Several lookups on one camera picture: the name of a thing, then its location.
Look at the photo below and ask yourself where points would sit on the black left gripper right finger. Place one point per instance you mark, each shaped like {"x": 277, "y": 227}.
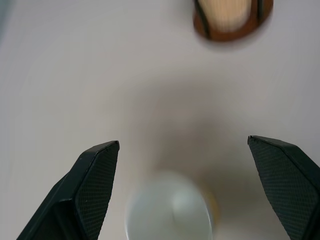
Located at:
{"x": 287, "y": 185}

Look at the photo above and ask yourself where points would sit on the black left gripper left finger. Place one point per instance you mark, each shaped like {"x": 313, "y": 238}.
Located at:
{"x": 82, "y": 197}

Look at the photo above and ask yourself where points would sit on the white paper cup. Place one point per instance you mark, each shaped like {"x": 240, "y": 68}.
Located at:
{"x": 170, "y": 207}

